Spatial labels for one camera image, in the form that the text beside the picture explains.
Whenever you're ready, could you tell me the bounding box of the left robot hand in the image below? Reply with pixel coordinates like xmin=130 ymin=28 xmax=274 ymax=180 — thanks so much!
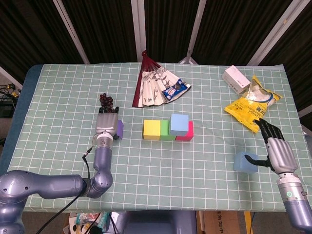
xmin=94 ymin=106 xmax=120 ymax=140

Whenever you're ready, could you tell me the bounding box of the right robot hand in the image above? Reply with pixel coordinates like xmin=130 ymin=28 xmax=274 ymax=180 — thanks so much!
xmin=244 ymin=118 xmax=299 ymax=175

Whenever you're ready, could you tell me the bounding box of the purple foam cube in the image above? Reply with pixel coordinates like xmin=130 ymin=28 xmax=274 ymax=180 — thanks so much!
xmin=116 ymin=119 xmax=124 ymax=139

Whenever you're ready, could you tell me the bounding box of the light blue foam cube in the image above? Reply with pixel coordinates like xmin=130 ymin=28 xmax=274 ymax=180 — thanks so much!
xmin=234 ymin=151 xmax=259 ymax=174
xmin=169 ymin=113 xmax=190 ymax=136

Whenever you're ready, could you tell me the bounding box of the yellow foam cube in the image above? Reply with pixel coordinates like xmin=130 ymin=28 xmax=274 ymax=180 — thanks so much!
xmin=143 ymin=119 xmax=161 ymax=141

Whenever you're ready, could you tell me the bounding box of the green foam cube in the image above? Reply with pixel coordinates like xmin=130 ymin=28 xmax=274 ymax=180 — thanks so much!
xmin=159 ymin=120 xmax=176 ymax=141

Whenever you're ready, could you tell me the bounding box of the pink foam cube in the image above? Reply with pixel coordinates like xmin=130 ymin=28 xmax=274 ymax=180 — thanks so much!
xmin=175 ymin=120 xmax=195 ymax=142

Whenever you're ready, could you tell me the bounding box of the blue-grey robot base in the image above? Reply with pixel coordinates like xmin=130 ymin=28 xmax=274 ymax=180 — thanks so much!
xmin=114 ymin=210 xmax=197 ymax=234

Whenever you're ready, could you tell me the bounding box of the dark red grape bunch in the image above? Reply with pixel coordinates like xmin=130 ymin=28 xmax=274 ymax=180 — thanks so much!
xmin=99 ymin=93 xmax=115 ymax=113

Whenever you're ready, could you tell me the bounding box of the yellow snack bag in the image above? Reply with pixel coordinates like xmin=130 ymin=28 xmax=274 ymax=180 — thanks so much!
xmin=224 ymin=74 xmax=284 ymax=134

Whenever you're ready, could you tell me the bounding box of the painted paper folding fan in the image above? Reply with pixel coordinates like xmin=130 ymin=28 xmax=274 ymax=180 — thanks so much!
xmin=132 ymin=50 xmax=193 ymax=108

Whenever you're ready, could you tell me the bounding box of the blue cookie snack packet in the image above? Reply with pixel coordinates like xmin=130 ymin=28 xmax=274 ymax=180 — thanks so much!
xmin=161 ymin=78 xmax=188 ymax=101

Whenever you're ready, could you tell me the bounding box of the white cardboard box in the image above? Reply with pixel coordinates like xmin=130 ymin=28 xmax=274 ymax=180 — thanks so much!
xmin=221 ymin=64 xmax=252 ymax=95

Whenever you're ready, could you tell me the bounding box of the brown cardboard box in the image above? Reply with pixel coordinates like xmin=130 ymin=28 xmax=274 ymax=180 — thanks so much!
xmin=198 ymin=210 xmax=247 ymax=234

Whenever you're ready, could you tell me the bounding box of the green checked tablecloth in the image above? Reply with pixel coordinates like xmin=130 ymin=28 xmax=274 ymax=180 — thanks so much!
xmin=0 ymin=62 xmax=312 ymax=212

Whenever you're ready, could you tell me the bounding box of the colourful printed bag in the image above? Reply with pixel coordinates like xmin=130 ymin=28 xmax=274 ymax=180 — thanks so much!
xmin=68 ymin=212 xmax=112 ymax=234

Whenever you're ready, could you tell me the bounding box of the black electronic device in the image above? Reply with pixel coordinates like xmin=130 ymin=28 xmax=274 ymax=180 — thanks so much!
xmin=0 ymin=102 xmax=16 ymax=119

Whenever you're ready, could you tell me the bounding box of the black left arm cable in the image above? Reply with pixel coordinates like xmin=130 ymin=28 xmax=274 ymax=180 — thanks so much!
xmin=36 ymin=145 xmax=98 ymax=234

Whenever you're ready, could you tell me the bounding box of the white metal frame post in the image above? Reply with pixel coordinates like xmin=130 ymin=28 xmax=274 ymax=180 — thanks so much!
xmin=0 ymin=65 xmax=24 ymax=90
xmin=298 ymin=104 xmax=312 ymax=118
xmin=178 ymin=0 xmax=208 ymax=64
xmin=130 ymin=0 xmax=147 ymax=63
xmin=52 ymin=0 xmax=90 ymax=64
xmin=246 ymin=0 xmax=304 ymax=66

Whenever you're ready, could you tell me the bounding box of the yellow and black cable bundle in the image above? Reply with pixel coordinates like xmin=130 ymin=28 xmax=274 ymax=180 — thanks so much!
xmin=0 ymin=84 xmax=21 ymax=98

